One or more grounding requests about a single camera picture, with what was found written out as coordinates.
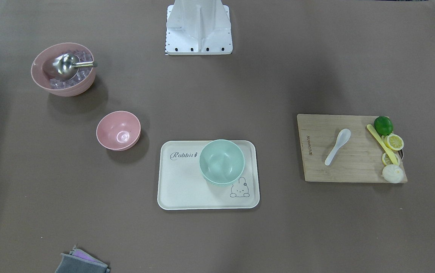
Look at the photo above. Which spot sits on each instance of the lemon slice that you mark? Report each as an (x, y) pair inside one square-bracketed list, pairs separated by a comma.
[(387, 161), (393, 142)]

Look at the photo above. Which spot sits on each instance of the wooden cutting board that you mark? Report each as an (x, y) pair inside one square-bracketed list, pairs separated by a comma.
[(358, 161)]

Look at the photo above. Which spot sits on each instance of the metal ice scoop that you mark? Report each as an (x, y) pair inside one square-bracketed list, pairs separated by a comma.
[(65, 66)]

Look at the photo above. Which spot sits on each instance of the green lime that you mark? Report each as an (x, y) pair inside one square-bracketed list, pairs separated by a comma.
[(383, 125)]

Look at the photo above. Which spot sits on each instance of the yellow lemongrass stick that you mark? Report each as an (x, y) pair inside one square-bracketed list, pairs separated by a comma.
[(388, 151)]

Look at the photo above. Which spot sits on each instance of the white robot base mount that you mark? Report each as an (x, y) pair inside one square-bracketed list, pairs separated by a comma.
[(198, 27)]

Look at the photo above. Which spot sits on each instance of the white rabbit tray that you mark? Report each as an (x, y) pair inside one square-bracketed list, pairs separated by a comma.
[(181, 185)]

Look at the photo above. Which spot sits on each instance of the green bowl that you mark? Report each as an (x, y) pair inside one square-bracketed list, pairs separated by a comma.
[(221, 162)]

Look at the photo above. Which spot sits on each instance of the large pink ice bowl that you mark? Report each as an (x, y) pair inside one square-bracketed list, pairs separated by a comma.
[(78, 84)]

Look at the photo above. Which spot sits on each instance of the white ceramic spoon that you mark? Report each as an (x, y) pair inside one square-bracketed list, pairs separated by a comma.
[(342, 138)]

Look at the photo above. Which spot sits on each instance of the white onion piece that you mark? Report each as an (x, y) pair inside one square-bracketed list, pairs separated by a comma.
[(393, 174)]

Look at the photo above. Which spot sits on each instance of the grey folded cloth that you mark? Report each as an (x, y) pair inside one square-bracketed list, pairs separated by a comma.
[(79, 261)]

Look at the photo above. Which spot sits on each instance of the small pink bowl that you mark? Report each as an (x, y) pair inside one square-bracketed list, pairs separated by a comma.
[(118, 131)]

